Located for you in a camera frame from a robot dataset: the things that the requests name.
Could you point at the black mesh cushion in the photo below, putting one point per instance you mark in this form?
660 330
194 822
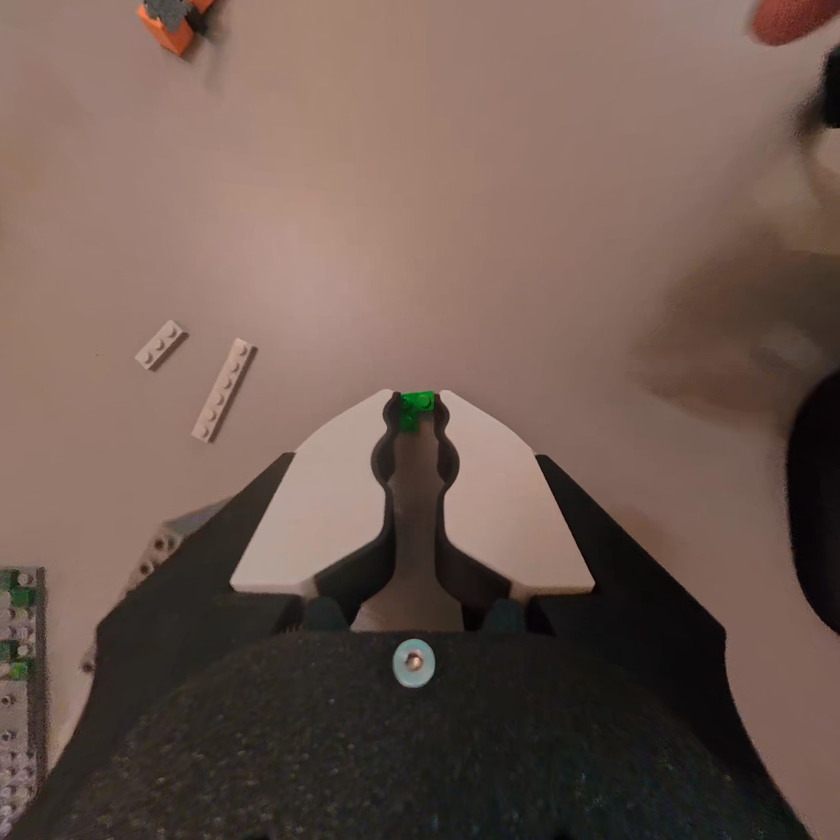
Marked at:
820 512

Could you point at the orange brick mini build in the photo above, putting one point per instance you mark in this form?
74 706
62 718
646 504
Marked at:
174 29

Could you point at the short light grey plate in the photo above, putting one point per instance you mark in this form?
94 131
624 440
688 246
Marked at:
161 346

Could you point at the small green corner plate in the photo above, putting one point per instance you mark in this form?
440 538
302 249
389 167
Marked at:
415 403

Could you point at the dark grey cross wall piece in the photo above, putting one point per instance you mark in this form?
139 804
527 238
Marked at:
177 531

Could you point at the long light grey plate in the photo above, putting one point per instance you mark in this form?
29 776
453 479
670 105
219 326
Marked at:
223 390

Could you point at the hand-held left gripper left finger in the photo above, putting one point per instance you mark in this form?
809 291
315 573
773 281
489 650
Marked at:
315 512

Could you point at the person's right hand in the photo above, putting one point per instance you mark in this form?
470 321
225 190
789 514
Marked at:
794 16

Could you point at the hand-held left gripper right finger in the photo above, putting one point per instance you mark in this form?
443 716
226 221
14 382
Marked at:
512 512

